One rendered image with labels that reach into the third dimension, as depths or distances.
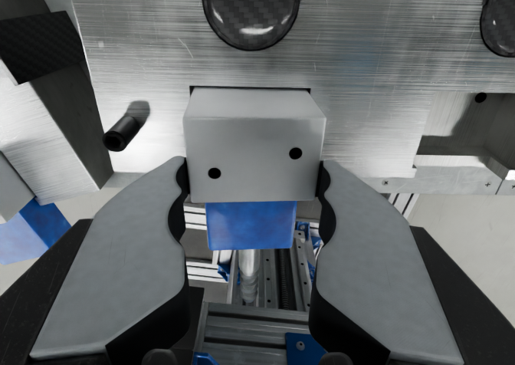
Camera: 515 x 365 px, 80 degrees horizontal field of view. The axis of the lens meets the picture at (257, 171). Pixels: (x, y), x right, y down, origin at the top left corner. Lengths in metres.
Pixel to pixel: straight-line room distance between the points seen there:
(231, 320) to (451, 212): 1.16
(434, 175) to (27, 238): 0.31
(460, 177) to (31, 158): 0.32
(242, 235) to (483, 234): 1.58
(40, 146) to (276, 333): 0.45
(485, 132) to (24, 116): 0.26
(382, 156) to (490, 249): 1.63
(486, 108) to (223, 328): 0.47
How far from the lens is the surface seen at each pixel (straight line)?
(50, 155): 0.23
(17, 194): 0.25
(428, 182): 0.30
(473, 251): 1.74
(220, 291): 1.32
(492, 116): 0.22
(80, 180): 0.23
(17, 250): 0.27
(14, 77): 0.21
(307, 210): 1.04
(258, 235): 0.15
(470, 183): 0.32
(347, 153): 0.16
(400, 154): 0.17
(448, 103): 0.20
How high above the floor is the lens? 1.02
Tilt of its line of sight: 60 degrees down
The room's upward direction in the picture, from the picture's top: 180 degrees clockwise
